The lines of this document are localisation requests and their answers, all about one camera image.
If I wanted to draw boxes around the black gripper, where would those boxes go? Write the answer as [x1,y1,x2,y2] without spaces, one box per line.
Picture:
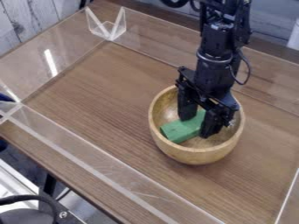
[175,66,240,138]

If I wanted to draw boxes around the green rectangular block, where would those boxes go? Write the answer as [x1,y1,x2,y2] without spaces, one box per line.
[161,109,206,144]

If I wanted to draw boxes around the brown wooden bowl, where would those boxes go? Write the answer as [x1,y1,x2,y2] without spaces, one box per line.
[147,86,246,165]

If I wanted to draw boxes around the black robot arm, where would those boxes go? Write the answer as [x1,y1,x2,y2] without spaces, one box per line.
[161,0,252,138]

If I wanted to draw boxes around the black table leg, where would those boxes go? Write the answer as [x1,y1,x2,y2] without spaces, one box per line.
[43,174,58,196]

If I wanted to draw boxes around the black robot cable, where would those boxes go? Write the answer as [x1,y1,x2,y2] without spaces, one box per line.
[229,49,253,87]

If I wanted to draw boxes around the clear acrylic tray wall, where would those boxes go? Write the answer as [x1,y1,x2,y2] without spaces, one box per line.
[0,1,299,224]

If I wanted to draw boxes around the black cable loop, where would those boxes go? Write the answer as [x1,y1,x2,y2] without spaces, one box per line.
[0,192,61,224]

